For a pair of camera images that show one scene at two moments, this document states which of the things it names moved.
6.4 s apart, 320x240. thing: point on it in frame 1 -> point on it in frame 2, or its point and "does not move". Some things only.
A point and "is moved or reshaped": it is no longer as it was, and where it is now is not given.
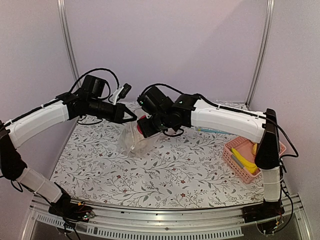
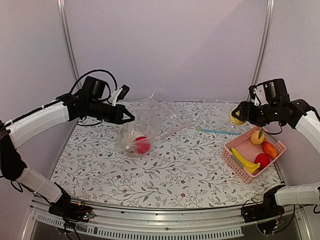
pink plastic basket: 245,146 does not move
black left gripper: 118,115 does not move
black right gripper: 146,130 -> 249,115
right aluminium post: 271,7 does not move
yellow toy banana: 250,167 does not move
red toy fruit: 143,117 -> 143,145
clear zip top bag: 131,143 does not move
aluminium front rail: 209,221 does not move
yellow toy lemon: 254,148 is moved or reshaped
